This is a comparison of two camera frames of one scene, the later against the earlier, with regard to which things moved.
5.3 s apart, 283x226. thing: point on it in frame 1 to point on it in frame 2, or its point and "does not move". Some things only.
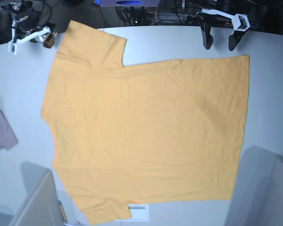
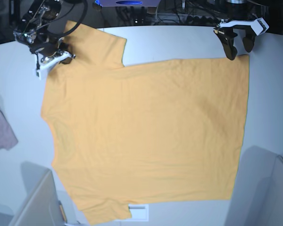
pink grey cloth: (2, 135) does not move
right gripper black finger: (234, 39) to (248, 40)
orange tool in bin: (62, 210) does not move
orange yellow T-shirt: (162, 131) does not move
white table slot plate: (139, 212) does not move
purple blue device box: (128, 3) does not move
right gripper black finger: (206, 23) to (230, 50)
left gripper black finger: (49, 40) to (66, 60)
